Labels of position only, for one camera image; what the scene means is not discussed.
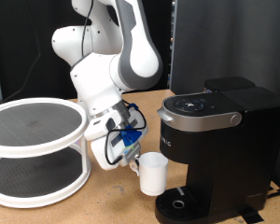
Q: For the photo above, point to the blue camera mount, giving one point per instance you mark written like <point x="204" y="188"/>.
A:
<point x="130" y="135"/>

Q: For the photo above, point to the black Keurig water tank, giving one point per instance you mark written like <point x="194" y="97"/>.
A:
<point x="228" y="83"/>

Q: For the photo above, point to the white mug with green mark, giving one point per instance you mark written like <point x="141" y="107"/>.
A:
<point x="152" y="174"/>

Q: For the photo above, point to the white two-tier turntable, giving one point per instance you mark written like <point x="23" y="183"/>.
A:
<point x="21" y="127"/>

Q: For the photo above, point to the metal frame post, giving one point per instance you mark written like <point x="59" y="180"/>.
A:
<point x="172" y="46"/>

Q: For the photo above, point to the black Keurig coffee machine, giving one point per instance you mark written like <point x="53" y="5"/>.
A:
<point x="239" y="149"/>

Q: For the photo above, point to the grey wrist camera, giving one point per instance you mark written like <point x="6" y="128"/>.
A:
<point x="130" y="154"/>

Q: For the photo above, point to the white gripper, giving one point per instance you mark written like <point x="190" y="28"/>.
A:
<point x="99" y="152"/>

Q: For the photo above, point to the black tape strip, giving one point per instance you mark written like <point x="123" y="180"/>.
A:
<point x="252" y="215"/>

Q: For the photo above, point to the black curtain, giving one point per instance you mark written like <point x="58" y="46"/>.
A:
<point x="37" y="46"/>

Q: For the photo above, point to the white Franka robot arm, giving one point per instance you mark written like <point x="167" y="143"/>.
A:
<point x="96" y="87"/>

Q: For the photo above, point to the black slotted drip tray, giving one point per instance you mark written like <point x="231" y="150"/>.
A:
<point x="177" y="205"/>

